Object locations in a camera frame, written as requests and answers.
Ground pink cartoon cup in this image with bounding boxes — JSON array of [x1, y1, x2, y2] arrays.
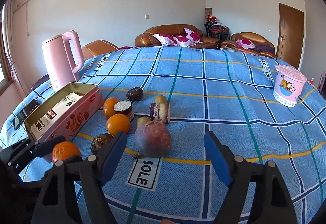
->
[[273, 65, 307, 108]]

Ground black smartphone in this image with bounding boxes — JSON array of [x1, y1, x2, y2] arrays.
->
[[12, 99, 40, 130]]

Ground floral pillow on armchair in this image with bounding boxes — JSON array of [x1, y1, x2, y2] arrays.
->
[[235, 39, 255, 50]]

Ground dark wrinkled mangosteen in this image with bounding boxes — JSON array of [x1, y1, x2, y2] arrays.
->
[[91, 133, 113, 155]]

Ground white red floral pillow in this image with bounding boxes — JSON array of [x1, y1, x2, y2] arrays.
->
[[153, 34, 177, 46]]

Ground orange mandarin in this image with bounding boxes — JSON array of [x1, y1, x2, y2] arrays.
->
[[51, 141, 82, 164]]

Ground window with frame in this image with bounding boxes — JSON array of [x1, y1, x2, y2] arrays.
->
[[1, 10, 13, 94]]

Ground pink electric kettle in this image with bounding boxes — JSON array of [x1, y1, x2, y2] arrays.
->
[[42, 30, 85, 91]]

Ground small yellow-brown longan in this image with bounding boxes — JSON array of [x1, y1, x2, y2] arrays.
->
[[154, 95, 167, 104]]

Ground brown leather sofa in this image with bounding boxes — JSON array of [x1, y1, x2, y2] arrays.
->
[[134, 24, 221, 49]]

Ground pink metal tin box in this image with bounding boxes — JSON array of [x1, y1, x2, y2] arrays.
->
[[24, 82, 104, 143]]

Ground blue plaid tablecloth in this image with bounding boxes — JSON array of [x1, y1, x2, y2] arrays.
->
[[0, 46, 326, 224]]

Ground dark purple stool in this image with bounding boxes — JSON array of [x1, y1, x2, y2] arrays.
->
[[31, 74, 49, 91]]

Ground large purple passion fruit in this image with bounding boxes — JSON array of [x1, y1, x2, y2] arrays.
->
[[133, 119, 172, 159]]

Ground brown leather armchair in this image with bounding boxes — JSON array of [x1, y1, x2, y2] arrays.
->
[[220, 32, 276, 58]]

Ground stacked red black chairs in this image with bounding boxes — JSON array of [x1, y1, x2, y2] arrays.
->
[[204, 21, 230, 41]]

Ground brown leather chair back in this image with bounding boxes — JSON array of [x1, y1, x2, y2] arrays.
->
[[82, 40, 119, 60]]

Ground round orange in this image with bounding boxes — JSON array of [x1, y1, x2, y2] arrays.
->
[[103, 98, 119, 118], [106, 114, 130, 136]]

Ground pink curtain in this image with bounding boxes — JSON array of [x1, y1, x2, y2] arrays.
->
[[2, 0, 29, 99]]

